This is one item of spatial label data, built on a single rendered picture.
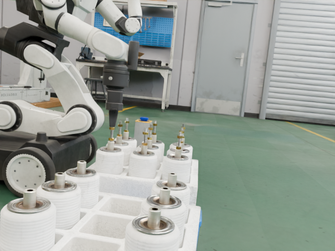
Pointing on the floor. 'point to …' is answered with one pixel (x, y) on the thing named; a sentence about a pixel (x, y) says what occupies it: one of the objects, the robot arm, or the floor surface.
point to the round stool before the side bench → (95, 88)
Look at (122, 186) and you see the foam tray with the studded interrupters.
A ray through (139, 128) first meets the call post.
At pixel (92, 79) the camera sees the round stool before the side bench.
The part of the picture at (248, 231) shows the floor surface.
